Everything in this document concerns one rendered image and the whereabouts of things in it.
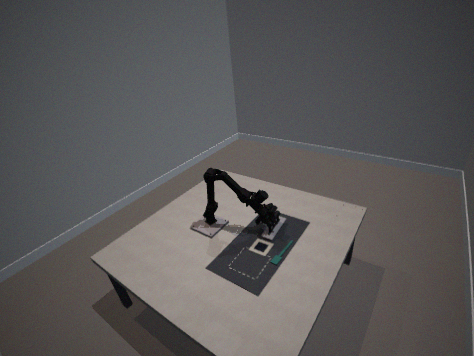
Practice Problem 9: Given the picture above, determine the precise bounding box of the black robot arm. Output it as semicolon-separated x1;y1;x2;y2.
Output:
203;168;268;225

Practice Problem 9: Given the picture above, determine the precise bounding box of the beige square tile with dark square centre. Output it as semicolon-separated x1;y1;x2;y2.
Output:
248;239;274;256

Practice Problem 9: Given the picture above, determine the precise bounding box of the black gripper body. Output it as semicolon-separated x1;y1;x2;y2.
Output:
254;204;277;225

